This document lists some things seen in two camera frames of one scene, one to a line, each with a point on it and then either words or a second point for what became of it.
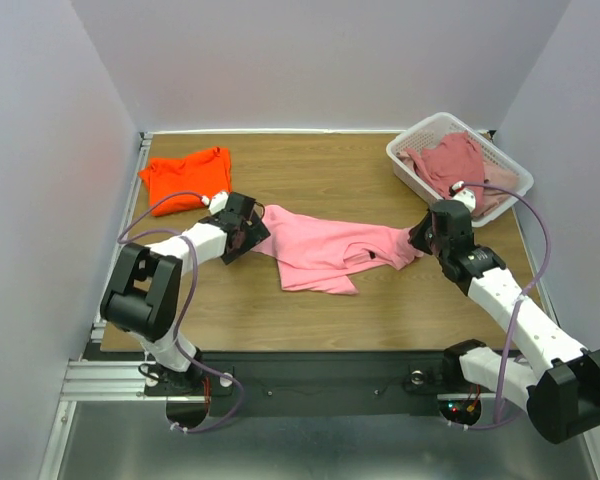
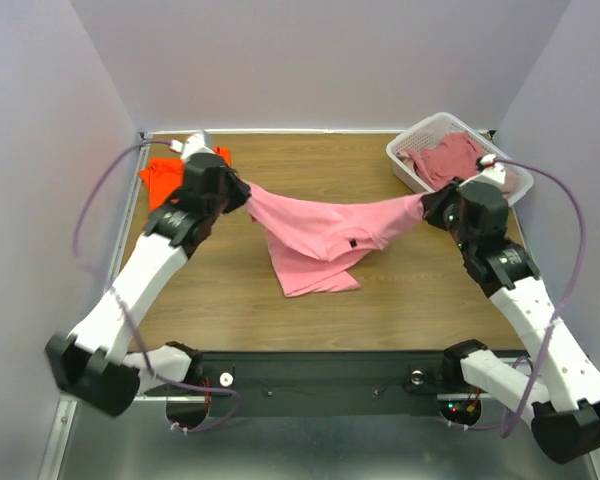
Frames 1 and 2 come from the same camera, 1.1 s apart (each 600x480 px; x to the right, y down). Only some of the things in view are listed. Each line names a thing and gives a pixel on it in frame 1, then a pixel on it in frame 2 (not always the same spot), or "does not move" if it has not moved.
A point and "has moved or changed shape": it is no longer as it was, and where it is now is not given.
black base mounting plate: x=321 y=383 does not move
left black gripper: x=256 y=235 -> x=241 y=190
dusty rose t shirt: x=448 y=162 does not move
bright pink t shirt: x=319 y=253 has moved or changed shape
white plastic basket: x=442 y=124 does not move
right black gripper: x=421 y=238 -> x=435 y=206
